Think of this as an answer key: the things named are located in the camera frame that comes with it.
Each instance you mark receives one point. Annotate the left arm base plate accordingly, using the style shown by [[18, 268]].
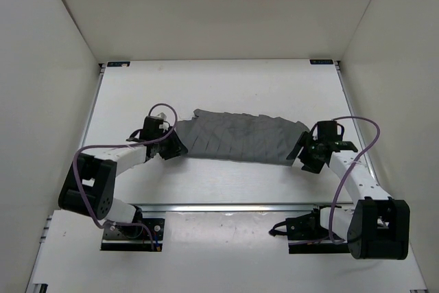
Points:
[[136, 239]]

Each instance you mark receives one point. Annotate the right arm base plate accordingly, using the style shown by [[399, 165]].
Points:
[[305, 236]]

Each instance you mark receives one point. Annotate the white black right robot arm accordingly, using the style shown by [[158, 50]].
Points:
[[363, 219]]

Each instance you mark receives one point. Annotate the blue label sticker left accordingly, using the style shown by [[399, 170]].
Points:
[[118, 64]]

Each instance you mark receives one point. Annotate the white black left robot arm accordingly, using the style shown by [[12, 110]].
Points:
[[90, 183]]

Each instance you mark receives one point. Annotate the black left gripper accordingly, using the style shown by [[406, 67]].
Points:
[[175, 148]]

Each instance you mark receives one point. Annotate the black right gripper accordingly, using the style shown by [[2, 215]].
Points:
[[308, 165]]

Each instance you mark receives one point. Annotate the blue label sticker right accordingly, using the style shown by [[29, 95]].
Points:
[[321, 62]]

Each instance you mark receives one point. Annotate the grey pleated skirt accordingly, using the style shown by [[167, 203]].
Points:
[[239, 137]]

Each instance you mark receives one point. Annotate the blue label sticker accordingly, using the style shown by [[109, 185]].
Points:
[[321, 62], [118, 64]]

